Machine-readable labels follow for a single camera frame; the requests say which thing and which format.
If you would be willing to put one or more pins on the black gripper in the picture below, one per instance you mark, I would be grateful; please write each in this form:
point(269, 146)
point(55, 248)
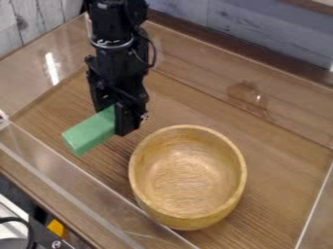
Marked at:
point(115, 74)

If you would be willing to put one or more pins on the green rectangular block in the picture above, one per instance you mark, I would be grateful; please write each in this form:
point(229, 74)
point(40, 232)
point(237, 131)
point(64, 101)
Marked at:
point(91, 132)

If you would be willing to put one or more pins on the brown wooden bowl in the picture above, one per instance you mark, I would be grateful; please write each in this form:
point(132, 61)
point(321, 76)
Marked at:
point(187, 176)

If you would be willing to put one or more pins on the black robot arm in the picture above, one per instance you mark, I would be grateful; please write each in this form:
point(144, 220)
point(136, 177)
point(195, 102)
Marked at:
point(115, 27)

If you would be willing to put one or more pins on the yellow and black device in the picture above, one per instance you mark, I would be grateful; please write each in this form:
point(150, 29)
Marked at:
point(56, 228)

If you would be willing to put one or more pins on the clear acrylic front wall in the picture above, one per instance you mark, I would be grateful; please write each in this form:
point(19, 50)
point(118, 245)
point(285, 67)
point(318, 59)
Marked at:
point(88, 207)

